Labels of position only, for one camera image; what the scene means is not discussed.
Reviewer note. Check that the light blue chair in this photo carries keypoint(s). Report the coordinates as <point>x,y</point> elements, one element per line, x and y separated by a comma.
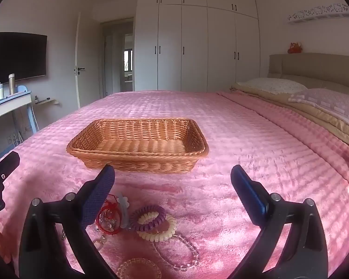
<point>32,116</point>

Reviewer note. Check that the brown wicker basket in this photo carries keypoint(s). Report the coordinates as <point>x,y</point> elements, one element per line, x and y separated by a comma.
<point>139,148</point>

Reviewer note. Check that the small wooden wall shelf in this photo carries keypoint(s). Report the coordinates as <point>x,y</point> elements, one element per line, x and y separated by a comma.
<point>48,101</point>

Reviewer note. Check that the purple patterned pillow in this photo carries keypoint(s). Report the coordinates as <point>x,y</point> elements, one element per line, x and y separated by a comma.
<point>328,101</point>

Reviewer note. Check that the beige quilt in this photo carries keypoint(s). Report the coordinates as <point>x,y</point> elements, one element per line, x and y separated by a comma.
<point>308,112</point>

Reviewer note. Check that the white wardrobe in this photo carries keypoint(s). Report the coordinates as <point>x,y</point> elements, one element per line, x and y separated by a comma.
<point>192,49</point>

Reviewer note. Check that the black wall television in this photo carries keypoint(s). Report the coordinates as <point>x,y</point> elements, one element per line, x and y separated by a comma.
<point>17,58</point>

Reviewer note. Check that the red plush toy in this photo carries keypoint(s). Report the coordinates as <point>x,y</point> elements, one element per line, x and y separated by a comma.
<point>295,48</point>

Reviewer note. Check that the grey flower hair clip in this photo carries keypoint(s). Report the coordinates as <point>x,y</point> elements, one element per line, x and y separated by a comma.
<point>124,209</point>

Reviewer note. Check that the white curved desk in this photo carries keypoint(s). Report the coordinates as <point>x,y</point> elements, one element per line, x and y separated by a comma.
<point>5,103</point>

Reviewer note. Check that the gold thermos flask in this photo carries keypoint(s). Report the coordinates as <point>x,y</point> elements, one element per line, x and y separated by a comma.
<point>11,84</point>

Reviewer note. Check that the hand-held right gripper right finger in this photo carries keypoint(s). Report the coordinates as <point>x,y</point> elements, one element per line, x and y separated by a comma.
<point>244,191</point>

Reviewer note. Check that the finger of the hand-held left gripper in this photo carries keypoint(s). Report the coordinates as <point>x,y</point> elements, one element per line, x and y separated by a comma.
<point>7,162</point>

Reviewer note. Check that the white room door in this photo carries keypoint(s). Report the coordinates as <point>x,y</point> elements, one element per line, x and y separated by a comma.
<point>80,58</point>

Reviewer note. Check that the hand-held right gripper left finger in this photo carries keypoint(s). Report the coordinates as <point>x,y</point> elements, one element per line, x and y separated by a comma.
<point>97,197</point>

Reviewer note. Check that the white cutout wall shelf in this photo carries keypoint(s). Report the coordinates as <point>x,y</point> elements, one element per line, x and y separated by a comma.
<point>317,16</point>

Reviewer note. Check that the pink plush blanket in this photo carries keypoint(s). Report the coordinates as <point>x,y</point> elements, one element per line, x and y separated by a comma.
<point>235,139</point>

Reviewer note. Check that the beige bed headboard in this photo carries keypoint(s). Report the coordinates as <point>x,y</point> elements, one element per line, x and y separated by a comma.
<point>317,66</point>

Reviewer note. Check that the white dotted pillow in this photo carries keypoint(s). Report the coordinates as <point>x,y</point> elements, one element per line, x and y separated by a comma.
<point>276,85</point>

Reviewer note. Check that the white bottle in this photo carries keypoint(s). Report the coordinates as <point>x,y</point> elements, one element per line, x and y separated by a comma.
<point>0,92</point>

